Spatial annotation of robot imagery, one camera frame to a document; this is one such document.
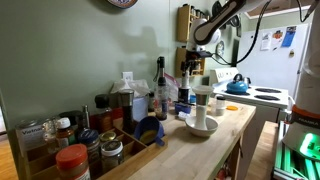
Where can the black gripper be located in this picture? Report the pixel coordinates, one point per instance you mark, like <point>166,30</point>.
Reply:
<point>198,54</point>

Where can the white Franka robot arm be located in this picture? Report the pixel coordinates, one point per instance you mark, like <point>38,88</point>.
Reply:
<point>308,86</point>

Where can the black container under bottle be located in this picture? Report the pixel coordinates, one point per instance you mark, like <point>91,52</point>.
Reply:
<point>184,94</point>

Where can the tall glass bottle black top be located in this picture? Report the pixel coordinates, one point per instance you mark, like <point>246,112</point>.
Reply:
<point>161,100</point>

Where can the small dark bottle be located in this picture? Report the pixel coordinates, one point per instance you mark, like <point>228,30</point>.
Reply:
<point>151,101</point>

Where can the dark bottle black cap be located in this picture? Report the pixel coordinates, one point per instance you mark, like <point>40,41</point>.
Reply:
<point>104,115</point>

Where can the thin metal bottle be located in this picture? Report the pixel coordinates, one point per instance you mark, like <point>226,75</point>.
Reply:
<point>86,116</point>

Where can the brown bottle white cap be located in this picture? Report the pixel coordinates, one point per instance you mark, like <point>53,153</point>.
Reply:
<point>64,133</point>

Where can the small wooden spice rack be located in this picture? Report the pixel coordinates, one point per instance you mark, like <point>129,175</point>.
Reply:
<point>181,63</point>

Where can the clear plastic bag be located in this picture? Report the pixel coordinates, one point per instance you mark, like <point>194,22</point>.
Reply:
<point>172,87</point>

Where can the blue small box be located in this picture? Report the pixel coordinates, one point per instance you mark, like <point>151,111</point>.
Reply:
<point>182,108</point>

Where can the large wooden spice rack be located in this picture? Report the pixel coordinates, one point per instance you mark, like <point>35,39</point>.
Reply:
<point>184,23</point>

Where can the small white object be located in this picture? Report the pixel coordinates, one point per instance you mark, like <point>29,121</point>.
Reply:
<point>183,115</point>

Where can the small white jar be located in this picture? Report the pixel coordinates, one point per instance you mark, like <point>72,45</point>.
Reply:
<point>220,105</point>

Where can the blue kettle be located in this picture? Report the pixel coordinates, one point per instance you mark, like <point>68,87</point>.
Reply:
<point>237,86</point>

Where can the orange lid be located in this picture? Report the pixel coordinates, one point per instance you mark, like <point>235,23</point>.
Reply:
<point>232,108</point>

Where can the white crumpled paper towel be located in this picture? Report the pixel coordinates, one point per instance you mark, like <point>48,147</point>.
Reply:
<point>131,85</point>

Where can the small silver pot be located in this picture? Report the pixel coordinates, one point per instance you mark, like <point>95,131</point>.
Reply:
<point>248,82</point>

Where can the white tub container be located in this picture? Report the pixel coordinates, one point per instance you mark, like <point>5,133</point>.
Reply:
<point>140,108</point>

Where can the white bowl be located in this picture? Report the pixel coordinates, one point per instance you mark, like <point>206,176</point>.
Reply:
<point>210,127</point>

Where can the black hanging pan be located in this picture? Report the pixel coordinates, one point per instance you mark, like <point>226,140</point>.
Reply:
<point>216,8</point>

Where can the small hanging pan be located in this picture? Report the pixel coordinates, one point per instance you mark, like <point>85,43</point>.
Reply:
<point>235,21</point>

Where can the blue funnel cup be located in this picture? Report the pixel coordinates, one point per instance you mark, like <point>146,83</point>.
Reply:
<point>148,128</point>

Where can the steel and black pepper grinder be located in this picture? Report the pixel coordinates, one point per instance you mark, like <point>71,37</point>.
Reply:
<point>127,110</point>

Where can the white refrigerator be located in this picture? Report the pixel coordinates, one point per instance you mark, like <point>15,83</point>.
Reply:
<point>266,68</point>

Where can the white fridge paper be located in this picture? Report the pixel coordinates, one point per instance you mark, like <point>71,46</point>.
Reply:
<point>265,40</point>

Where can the orange fridge picture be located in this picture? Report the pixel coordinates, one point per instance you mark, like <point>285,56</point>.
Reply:
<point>277,37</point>

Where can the white electric stove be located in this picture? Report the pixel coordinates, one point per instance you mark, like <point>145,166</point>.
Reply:
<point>282,97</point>

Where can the wooden organizer tray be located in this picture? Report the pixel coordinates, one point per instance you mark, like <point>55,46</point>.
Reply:
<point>140,155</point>

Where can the small round fridge magnet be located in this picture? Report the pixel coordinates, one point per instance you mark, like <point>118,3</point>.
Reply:
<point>291,53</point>

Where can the blue fridge paper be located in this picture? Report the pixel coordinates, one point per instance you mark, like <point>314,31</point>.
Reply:
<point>288,37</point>

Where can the jar with gold lid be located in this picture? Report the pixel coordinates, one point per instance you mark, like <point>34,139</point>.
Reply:
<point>108,136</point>

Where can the spice jar white lid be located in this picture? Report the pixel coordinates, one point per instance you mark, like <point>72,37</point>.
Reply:
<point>112,154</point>

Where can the spice jar blue lid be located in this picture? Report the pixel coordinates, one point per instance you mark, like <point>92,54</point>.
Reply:
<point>89,141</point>

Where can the jar with black lid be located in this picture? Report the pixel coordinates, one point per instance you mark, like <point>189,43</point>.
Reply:
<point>71,117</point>

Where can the robot stand with green light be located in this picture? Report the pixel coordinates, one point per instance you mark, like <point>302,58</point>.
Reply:
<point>293,163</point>

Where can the jar with red lid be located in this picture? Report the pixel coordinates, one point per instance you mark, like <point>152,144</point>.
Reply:
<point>71,161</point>

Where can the clear glass jar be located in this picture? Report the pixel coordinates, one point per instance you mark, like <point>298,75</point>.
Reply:
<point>49,133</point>

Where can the round wall clock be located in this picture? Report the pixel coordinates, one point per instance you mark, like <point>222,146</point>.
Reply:
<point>220,49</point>

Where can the white wall outlet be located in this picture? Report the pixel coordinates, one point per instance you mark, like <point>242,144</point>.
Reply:
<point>127,76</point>

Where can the decorative wall plate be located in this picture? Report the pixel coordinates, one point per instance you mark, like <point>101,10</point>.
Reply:
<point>122,2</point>

